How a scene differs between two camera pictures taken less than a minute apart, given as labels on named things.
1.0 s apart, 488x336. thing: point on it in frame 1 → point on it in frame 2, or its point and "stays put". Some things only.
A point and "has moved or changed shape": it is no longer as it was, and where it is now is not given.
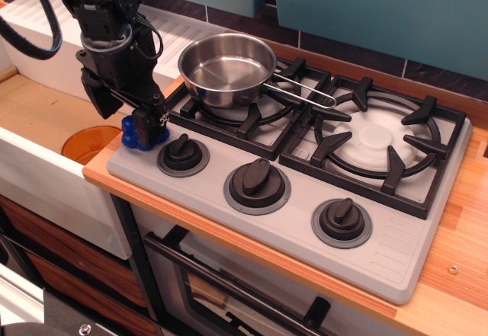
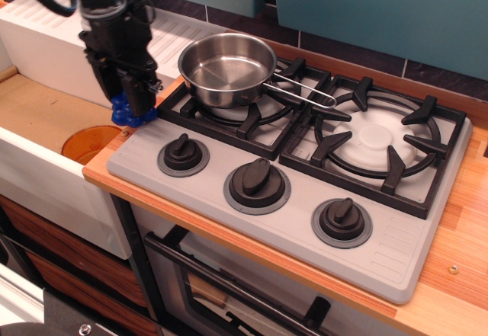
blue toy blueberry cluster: x=130 y=137 has moved or changed shape
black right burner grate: x=387 y=142 stays put
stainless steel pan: x=230 y=70 stays put
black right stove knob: x=341 y=223 stays put
